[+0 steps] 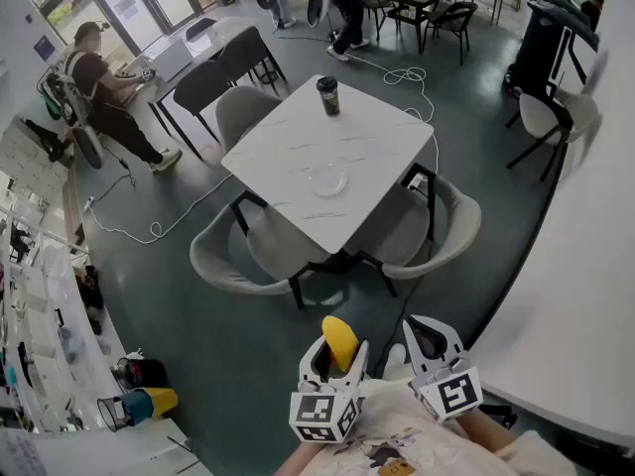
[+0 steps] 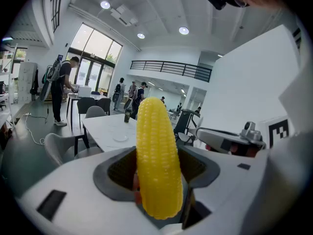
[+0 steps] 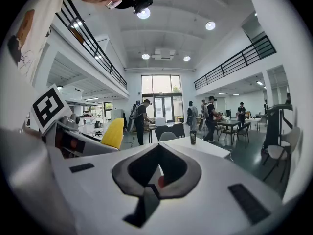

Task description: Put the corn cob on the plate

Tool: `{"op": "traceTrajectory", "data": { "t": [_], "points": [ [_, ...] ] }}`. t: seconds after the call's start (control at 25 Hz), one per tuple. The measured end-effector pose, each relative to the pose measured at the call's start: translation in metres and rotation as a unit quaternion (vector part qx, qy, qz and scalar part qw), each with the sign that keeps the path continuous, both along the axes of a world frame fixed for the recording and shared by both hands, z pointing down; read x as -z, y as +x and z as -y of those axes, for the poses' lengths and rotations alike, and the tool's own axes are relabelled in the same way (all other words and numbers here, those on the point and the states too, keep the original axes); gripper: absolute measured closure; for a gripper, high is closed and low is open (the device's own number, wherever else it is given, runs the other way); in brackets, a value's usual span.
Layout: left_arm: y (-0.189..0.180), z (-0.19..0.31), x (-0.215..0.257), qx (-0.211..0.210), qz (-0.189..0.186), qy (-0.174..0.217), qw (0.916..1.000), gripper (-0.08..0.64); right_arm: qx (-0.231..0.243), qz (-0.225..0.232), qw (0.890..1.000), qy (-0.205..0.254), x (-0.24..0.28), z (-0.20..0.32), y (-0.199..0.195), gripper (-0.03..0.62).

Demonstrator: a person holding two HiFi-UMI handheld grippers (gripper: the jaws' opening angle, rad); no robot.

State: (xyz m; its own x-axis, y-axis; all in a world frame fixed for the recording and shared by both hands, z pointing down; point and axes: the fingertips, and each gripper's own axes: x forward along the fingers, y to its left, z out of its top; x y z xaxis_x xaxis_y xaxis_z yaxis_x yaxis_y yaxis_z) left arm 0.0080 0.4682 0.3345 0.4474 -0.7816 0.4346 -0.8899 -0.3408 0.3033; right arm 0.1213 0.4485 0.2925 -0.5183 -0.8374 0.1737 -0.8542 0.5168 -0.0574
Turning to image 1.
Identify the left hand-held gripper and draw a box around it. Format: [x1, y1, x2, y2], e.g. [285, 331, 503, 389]
[289, 335, 371, 444]

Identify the white round plate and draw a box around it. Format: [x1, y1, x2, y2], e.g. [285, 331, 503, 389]
[310, 164, 349, 198]

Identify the white shelf unit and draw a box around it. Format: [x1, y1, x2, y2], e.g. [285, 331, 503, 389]
[0, 116, 126, 436]

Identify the black armchair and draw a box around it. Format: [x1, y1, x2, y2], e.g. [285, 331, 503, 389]
[423, 0, 479, 66]
[355, 0, 399, 42]

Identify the grey upholstered chair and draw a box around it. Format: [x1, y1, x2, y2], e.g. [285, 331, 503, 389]
[189, 200, 331, 297]
[343, 173, 483, 282]
[214, 84, 284, 156]

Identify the grey rectangular table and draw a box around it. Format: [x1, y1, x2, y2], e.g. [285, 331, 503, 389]
[142, 15, 288, 162]

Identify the yellow banana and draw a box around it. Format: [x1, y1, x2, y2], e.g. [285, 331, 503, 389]
[321, 315, 360, 373]

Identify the black cup with lid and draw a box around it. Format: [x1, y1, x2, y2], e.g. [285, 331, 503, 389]
[316, 75, 341, 117]

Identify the white chair with black legs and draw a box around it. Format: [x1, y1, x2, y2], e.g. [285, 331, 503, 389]
[505, 85, 604, 183]

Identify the white floor cable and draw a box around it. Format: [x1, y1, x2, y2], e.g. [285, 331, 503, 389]
[271, 26, 442, 174]
[80, 170, 235, 246]

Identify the teal and yellow bin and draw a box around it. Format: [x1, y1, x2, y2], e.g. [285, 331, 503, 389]
[120, 386, 180, 426]

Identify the black mesh bin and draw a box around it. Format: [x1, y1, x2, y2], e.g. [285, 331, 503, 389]
[95, 396, 131, 433]

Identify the black round bin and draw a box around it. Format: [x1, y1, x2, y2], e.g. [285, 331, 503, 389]
[115, 356, 169, 392]

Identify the person's left forearm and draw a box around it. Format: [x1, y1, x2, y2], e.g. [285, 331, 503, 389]
[273, 438, 324, 476]

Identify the person's right forearm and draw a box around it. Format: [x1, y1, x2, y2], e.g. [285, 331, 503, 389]
[454, 411, 518, 459]

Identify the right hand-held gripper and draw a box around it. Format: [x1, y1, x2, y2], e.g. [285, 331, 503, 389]
[402, 314, 484, 423]

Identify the black machine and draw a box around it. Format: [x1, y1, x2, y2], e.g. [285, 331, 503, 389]
[503, 0, 602, 102]

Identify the dark grey chair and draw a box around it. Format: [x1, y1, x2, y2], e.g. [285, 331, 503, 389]
[216, 26, 288, 89]
[172, 59, 235, 142]

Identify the person's cream printed shirt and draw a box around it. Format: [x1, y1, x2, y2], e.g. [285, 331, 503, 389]
[296, 378, 580, 476]

